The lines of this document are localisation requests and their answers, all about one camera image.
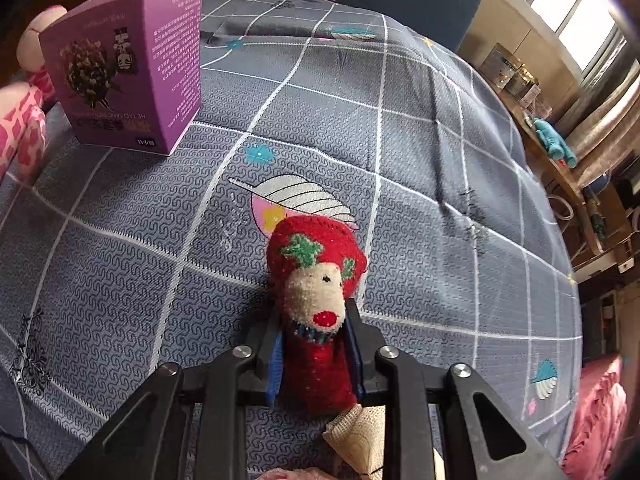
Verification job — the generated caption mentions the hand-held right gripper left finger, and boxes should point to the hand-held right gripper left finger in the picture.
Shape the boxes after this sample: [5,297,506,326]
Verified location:
[57,310,286,480]

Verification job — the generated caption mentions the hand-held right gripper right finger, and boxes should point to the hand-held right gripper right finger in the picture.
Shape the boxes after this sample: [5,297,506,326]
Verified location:
[345,297,566,480]

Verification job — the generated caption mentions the red knitted reindeer sock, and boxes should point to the red knitted reindeer sock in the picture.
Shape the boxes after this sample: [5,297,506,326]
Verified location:
[265,215,368,416]

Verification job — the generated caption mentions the beige burlap cloth roll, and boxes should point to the beige burlap cloth roll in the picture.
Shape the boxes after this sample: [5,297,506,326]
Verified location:
[322,402,391,476]

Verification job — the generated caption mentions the pink ruffled bedding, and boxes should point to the pink ruffled bedding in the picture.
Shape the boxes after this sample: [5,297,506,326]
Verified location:
[560,352,628,480]

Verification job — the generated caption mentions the wooden nightstand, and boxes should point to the wooden nightstand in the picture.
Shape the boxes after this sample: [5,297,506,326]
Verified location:
[500,85,631,261]

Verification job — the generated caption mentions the teal plush toy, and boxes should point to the teal plush toy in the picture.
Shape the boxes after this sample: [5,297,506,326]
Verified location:
[532,117,578,167]

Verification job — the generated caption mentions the purple cardboard box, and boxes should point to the purple cardboard box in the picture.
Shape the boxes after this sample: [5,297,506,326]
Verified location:
[39,0,206,157]

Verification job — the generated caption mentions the gold lidded jars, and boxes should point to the gold lidded jars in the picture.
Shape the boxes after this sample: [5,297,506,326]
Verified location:
[505,62,543,106]

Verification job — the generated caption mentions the white tin can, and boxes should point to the white tin can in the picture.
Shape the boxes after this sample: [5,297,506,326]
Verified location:
[482,42,521,91]

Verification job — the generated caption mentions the beige patterned curtain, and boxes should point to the beige patterned curtain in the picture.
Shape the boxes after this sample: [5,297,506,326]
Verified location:
[555,25,640,186]

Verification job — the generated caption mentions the pink giraffe plush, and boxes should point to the pink giraffe plush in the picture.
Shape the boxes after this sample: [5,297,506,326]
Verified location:
[0,4,68,181]

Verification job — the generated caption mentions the grey yellow blue headboard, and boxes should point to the grey yellow blue headboard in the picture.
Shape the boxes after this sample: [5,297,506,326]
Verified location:
[210,0,486,53]

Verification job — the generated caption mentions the barred window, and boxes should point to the barred window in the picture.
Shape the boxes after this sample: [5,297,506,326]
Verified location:
[445,0,621,71]

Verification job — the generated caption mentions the white looped cable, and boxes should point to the white looped cable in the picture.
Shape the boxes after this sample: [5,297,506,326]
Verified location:
[547,192,576,221]

